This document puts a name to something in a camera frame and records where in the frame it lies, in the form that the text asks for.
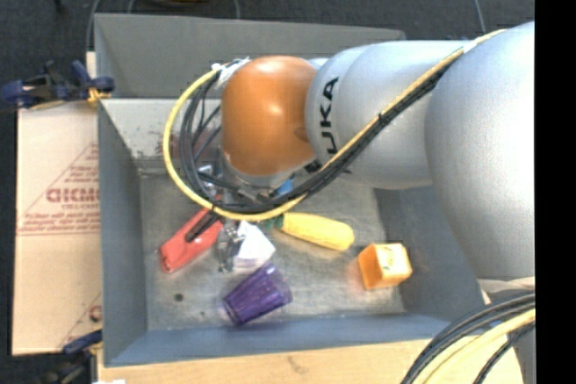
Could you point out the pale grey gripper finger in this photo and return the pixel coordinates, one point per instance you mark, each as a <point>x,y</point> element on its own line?
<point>223,254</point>
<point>237,240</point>

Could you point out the purple ribbed plastic cup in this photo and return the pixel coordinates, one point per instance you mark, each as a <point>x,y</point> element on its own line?
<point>257,296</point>

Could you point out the red plastic tool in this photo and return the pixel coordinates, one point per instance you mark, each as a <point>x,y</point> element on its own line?
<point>182,247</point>

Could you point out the orange cube box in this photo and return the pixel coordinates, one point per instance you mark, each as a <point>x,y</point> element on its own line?
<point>382,266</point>

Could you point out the grey metal bin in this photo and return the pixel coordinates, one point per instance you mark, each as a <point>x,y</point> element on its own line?
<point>315,283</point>

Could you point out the white folded paper piece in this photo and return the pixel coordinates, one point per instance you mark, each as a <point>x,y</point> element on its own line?
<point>256,247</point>

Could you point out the brown cardboard board, red print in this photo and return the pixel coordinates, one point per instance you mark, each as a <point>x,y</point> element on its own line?
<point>54,283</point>

